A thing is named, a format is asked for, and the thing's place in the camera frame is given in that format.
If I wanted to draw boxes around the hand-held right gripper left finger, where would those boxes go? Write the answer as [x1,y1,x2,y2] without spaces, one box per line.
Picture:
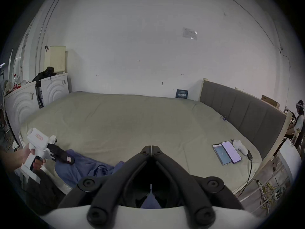
[58,146,152,226]

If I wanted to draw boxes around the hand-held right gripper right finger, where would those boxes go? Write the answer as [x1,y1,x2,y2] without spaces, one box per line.
[152,146,244,226]

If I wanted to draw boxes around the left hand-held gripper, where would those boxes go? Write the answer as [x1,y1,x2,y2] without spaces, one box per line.
[21,127,75,184]

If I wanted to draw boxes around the dark blue shirt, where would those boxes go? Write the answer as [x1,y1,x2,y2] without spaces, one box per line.
[54,149,162,209]

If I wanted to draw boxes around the person's left forearm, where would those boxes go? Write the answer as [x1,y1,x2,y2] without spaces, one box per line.
[0,150,17,171]

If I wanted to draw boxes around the person's left hand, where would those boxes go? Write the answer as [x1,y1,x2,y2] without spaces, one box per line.
[13,145,46,173]

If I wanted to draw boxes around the phone with pale screen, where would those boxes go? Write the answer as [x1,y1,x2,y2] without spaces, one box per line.
[213,143,232,166]

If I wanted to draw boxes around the person's body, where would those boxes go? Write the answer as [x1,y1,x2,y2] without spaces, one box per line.
[24,169,73,215]

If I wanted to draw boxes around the phone with purple screen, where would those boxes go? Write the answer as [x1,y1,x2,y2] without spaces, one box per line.
[221,141,242,164]

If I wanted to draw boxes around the white hand controller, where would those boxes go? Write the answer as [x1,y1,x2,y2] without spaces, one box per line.
[232,139,248,155]

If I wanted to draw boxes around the bed with beige sheet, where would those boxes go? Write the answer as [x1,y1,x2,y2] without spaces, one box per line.
[19,91,263,195]

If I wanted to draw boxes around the grey padded headboard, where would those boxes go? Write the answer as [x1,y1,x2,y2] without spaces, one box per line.
[200,79,287,160]

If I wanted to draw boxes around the black bag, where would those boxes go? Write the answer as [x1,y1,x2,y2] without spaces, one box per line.
[32,66,57,82]

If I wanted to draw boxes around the cream plastic box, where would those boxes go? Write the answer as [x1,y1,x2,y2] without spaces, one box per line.
[45,46,67,75]

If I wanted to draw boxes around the brown carton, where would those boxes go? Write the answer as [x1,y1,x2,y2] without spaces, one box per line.
[261,95,281,108]

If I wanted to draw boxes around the black charger with cable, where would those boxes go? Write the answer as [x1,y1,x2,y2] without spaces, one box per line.
[235,150,253,198]

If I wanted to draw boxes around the power strip with yellow cables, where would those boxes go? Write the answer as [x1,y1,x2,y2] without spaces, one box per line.
[256,180,287,210]

